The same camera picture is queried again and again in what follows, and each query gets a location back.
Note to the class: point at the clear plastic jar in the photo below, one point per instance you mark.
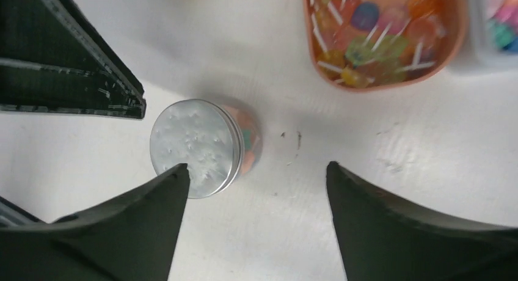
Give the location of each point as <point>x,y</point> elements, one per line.
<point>250,131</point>

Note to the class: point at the white tray of star candies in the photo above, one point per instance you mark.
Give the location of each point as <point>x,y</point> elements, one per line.
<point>490,44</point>

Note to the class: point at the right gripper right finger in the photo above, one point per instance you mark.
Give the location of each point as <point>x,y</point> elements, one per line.
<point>382,236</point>

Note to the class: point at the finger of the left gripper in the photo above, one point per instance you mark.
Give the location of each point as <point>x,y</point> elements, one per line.
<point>54,61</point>

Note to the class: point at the clear jar lid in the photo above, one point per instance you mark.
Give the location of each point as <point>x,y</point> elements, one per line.
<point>205,137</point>

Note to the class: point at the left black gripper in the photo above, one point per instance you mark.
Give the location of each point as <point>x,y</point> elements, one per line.
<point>12,215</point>

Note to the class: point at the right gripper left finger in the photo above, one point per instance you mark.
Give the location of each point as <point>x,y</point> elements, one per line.
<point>129,237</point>

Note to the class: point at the orange tray of lollipops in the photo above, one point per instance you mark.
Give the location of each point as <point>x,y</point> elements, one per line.
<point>364,45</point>

